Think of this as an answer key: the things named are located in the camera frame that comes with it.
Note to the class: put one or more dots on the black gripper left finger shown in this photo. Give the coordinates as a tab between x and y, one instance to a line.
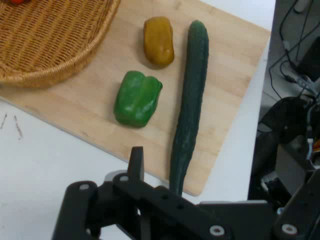
155	202

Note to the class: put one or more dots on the yellow bell pepper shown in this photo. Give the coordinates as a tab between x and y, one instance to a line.
158	41

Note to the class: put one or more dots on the green bell pepper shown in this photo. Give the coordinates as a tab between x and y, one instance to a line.
137	100

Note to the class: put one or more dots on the wooden cutting board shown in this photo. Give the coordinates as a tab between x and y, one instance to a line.
225	105

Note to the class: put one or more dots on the long dark green cucumber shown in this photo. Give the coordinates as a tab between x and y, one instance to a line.
193	95

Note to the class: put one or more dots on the small orange pumpkin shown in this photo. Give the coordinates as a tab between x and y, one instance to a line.
15	1

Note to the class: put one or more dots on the woven wicker basket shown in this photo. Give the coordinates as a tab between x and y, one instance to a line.
50	40

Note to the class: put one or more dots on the black box device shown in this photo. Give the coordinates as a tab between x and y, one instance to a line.
311	60

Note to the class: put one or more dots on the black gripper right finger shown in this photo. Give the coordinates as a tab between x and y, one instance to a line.
300	215

